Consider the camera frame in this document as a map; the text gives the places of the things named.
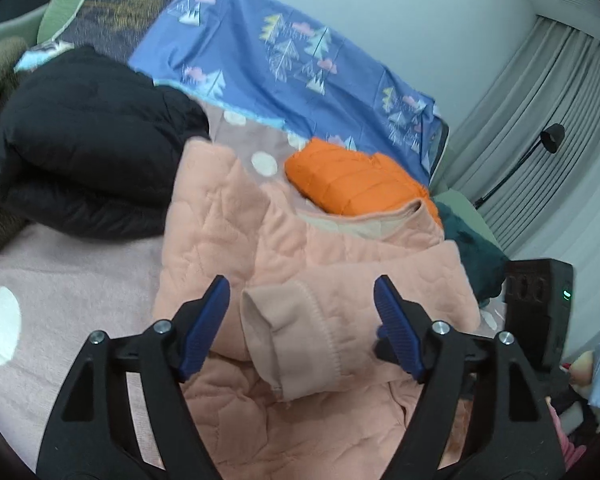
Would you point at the pink polka-dot blanket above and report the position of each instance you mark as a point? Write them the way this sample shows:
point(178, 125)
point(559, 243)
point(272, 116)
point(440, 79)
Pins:
point(55, 289)

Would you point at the dark green fleece garment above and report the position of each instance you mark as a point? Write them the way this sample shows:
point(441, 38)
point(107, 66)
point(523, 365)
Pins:
point(484, 263)

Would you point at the grey curtain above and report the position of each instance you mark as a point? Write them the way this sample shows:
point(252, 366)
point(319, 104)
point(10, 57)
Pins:
point(527, 144)

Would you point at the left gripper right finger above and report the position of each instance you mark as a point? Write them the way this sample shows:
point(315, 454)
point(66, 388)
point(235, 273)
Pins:
point(482, 413)

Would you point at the orange puffer jacket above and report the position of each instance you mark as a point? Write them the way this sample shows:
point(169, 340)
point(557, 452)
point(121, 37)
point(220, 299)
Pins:
point(351, 183)

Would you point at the green cushion by curtain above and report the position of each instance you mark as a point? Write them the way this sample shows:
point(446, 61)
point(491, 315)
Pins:
point(462, 207)

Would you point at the pink quilted jacket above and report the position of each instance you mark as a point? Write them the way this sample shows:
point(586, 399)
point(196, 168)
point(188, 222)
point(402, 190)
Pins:
point(292, 388)

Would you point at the dark patterned pillow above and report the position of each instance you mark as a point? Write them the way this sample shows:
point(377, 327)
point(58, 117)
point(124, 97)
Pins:
point(112, 27)

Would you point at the blue tree-print sheet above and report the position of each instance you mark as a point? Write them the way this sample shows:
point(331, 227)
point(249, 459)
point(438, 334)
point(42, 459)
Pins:
point(278, 66)

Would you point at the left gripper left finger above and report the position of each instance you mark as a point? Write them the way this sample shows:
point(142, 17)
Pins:
point(90, 433)

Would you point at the black puffer jacket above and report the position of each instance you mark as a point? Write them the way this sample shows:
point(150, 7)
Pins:
point(90, 147)

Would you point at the green pillow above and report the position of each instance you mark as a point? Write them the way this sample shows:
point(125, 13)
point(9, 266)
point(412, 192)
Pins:
point(62, 10)

